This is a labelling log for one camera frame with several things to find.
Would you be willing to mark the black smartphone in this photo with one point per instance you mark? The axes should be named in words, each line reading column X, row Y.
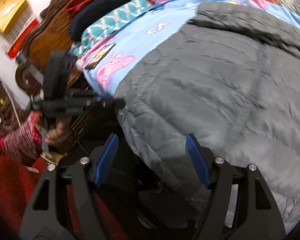
column 96, row 56

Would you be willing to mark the red yellow wall calendar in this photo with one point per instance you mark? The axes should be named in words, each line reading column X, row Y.
column 17, row 19

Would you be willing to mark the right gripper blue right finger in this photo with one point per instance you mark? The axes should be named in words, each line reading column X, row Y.
column 193, row 149

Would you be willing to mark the teal wave-pattern pillow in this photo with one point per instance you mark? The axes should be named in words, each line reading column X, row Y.
column 108, row 24

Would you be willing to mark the carved wooden headboard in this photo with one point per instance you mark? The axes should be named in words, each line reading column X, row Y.
column 50, row 35

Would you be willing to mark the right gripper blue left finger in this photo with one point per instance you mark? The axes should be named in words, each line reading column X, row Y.
column 106, row 159

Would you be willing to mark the pink striped left sleeve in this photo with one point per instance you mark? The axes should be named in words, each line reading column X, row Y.
column 25, row 143

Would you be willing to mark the grey puffer jacket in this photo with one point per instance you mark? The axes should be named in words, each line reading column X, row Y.
column 231, row 77

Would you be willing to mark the dark navy cloth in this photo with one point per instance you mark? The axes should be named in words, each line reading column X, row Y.
column 90, row 14

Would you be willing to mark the blue Peppa Pig bedsheet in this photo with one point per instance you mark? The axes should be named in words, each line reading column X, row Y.
column 146, row 32

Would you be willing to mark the person's left hand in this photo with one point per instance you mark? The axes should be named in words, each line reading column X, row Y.
column 56, row 136

